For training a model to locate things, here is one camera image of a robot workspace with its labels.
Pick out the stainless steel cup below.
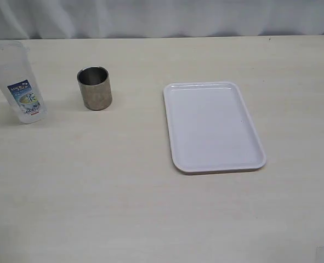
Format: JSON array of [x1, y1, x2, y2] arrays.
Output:
[[77, 66, 112, 111]]

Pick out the clear plastic container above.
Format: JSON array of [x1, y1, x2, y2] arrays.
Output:
[[0, 41, 47, 124]]

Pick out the white plastic tray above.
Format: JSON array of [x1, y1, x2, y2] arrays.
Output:
[[163, 82, 266, 174]]

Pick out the white backdrop curtain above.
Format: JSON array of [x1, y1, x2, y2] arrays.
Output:
[[0, 1, 324, 39]]

